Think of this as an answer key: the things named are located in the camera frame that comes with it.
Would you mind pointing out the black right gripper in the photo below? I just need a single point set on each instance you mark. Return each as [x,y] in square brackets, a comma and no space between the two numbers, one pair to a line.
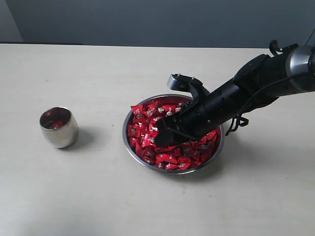
[204,115]

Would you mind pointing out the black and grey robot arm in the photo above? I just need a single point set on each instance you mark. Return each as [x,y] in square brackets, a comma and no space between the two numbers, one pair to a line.
[260,82]

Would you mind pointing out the pile of red wrapped candies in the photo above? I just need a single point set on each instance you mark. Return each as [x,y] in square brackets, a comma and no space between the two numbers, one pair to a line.
[143,130]

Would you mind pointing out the steel bowl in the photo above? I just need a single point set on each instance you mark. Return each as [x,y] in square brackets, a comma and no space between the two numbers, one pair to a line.
[171,98]

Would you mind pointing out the stainless steel cup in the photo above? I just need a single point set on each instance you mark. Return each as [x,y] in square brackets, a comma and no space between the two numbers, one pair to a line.
[64,136]

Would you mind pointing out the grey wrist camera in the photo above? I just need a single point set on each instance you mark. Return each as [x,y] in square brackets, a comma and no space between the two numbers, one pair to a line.
[192,85]

